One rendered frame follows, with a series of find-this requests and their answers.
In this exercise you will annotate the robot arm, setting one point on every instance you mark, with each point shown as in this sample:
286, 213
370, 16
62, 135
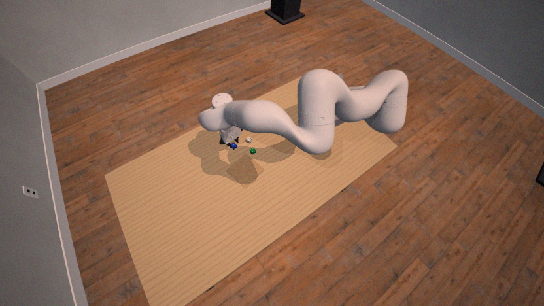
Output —
321, 95

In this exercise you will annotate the brown mat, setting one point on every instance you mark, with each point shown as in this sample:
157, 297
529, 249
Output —
245, 170

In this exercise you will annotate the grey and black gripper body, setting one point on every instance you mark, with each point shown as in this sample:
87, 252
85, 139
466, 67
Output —
229, 136

